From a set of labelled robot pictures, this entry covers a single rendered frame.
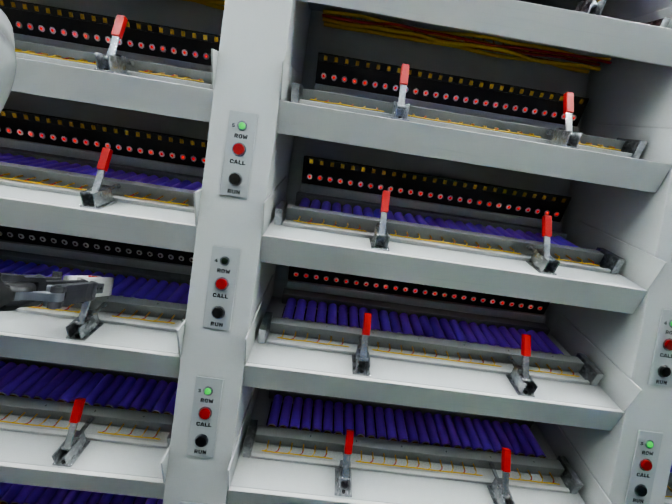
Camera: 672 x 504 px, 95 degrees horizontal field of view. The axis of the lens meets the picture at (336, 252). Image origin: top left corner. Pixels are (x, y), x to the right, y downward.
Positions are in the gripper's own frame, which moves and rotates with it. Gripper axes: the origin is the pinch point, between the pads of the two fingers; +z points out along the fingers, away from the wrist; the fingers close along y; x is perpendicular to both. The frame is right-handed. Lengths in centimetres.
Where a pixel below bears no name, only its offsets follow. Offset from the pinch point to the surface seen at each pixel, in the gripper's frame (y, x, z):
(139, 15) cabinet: -9, 53, 11
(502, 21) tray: 56, 48, -8
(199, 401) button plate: 19.6, -14.6, -0.7
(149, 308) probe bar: 7.3, -2.9, 4.5
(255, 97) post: 22.0, 30.6, -6.3
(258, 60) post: 21.7, 35.7, -7.0
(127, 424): 5.8, -23.3, 7.4
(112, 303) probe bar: 1.3, -2.8, 4.3
